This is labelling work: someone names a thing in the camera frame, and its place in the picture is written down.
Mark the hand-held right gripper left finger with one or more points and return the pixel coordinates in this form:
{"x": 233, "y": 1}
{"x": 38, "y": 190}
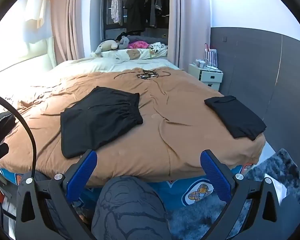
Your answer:
{"x": 82, "y": 176}

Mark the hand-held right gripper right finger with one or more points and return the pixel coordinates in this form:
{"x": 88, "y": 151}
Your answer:
{"x": 215, "y": 177}

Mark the black shorts pants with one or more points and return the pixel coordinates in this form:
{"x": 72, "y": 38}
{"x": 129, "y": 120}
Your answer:
{"x": 97, "y": 120}

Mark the folded black pants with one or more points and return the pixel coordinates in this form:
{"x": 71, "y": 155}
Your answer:
{"x": 237, "y": 117}

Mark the dark cloth pile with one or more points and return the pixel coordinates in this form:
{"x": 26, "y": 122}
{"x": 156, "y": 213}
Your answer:
{"x": 2, "y": 125}

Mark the blue printed bedsheet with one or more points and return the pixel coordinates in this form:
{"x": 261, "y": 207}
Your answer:
{"x": 190, "y": 192}

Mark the person's leg in grey trousers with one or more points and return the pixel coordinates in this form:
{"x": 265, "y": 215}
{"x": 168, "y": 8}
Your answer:
{"x": 129, "y": 210}

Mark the grey shaggy rug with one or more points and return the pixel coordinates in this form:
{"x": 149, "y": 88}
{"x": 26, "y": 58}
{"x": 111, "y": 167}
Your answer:
{"x": 287, "y": 160}

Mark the brown blanket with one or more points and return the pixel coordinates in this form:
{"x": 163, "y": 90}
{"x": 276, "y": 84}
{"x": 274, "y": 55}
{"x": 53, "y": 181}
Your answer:
{"x": 165, "y": 105}

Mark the cream headboard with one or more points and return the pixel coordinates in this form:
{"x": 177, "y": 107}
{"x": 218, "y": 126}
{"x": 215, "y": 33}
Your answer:
{"x": 27, "y": 60}

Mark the white nightstand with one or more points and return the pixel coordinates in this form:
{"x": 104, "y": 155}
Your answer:
{"x": 210, "y": 78}

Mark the white power strip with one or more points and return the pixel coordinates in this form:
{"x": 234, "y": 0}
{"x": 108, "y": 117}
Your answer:
{"x": 213, "y": 68}

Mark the cream duvet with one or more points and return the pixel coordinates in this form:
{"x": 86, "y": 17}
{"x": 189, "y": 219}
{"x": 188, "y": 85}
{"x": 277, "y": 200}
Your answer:
{"x": 89, "y": 63}

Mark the striped bag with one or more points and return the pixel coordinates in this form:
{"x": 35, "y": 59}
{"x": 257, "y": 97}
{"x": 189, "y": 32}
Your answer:
{"x": 211, "y": 57}

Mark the bear print pillow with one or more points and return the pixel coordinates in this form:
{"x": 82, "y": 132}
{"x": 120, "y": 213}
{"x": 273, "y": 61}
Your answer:
{"x": 129, "y": 54}

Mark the beige teddy bear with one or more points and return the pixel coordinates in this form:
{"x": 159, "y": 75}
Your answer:
{"x": 107, "y": 45}

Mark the grey plush toy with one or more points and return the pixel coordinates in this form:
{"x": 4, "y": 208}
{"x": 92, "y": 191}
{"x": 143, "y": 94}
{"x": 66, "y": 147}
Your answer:
{"x": 123, "y": 42}

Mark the white printed cloth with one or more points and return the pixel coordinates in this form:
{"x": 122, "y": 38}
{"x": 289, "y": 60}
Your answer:
{"x": 158, "y": 48}

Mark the pink cloth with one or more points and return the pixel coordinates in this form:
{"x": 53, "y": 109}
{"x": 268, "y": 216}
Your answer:
{"x": 138, "y": 45}

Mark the hanging white shirt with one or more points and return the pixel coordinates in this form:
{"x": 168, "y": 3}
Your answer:
{"x": 37, "y": 7}

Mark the pink curtain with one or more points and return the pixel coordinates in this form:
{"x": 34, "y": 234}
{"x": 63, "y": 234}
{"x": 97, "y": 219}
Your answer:
{"x": 72, "y": 17}
{"x": 190, "y": 17}

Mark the hanging floral garment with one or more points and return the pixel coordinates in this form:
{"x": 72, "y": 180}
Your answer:
{"x": 116, "y": 5}

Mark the hanging black coat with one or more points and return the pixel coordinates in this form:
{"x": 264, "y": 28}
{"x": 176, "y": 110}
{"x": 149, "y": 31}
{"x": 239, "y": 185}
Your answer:
{"x": 134, "y": 7}

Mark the hanging grey garments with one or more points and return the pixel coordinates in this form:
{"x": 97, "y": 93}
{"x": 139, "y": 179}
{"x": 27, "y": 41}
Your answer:
{"x": 155, "y": 7}

